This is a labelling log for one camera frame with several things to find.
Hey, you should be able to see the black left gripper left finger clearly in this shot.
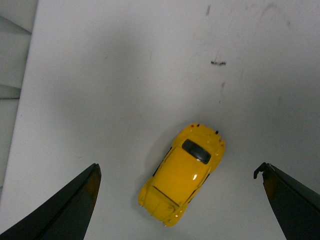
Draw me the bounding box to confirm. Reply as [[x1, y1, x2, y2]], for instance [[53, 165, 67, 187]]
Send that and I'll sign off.
[[0, 163, 102, 240]]

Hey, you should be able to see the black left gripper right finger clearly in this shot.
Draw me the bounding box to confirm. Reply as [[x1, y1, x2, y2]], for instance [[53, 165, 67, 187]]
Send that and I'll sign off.
[[253, 162, 320, 240]]

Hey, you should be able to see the white pleated curtain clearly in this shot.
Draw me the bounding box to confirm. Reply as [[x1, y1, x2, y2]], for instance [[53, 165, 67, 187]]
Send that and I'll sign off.
[[0, 0, 39, 191]]

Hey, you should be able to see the yellow beetle toy car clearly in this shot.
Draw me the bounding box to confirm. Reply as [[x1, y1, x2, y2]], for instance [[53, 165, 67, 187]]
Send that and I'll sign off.
[[138, 123, 226, 227]]

